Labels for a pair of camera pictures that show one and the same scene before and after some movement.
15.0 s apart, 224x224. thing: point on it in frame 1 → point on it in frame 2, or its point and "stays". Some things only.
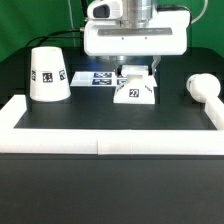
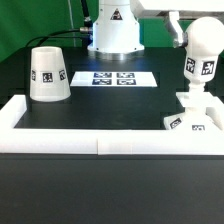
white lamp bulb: (203, 86) → (204, 45)
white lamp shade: (49, 80) stays
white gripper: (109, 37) → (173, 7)
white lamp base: (139, 88) → (203, 112)
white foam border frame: (129, 142) stays
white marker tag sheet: (98, 79) stays
